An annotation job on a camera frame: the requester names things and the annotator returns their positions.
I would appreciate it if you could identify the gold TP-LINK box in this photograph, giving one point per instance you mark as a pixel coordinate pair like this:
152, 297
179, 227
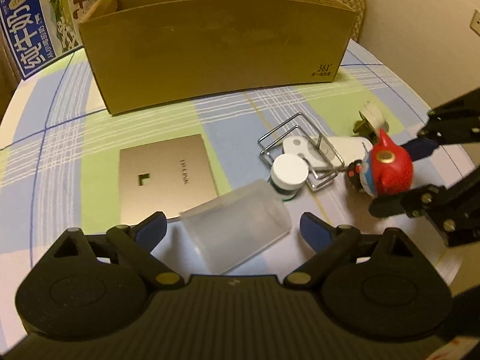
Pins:
165, 172

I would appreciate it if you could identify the translucent plastic cup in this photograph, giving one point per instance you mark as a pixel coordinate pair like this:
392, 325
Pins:
236, 225

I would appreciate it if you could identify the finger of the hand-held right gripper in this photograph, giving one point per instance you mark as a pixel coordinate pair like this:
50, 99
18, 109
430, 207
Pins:
390, 204
420, 146

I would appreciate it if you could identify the white remote control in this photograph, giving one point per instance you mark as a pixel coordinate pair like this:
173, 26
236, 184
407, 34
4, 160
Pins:
348, 148

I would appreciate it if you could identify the brown cardboard box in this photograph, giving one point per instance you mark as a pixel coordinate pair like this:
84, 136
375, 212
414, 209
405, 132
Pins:
210, 52

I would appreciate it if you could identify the white capped small bottle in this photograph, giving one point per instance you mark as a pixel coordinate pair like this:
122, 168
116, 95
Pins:
289, 172

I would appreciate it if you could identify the plaid tablecloth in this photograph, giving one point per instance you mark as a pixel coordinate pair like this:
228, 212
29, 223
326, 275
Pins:
56, 150

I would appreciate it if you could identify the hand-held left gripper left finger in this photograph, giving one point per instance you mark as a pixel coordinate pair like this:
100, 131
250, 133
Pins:
152, 228

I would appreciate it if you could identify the blue milk carton box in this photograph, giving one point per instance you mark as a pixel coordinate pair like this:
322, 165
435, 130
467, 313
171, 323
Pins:
26, 33

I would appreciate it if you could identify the red and white figurine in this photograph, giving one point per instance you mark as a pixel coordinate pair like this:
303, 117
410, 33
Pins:
390, 172

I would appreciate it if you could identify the white wall socket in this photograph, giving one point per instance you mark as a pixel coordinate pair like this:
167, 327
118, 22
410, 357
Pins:
476, 21

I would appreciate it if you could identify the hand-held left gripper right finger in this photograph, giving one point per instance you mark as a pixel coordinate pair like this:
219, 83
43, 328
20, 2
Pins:
313, 229

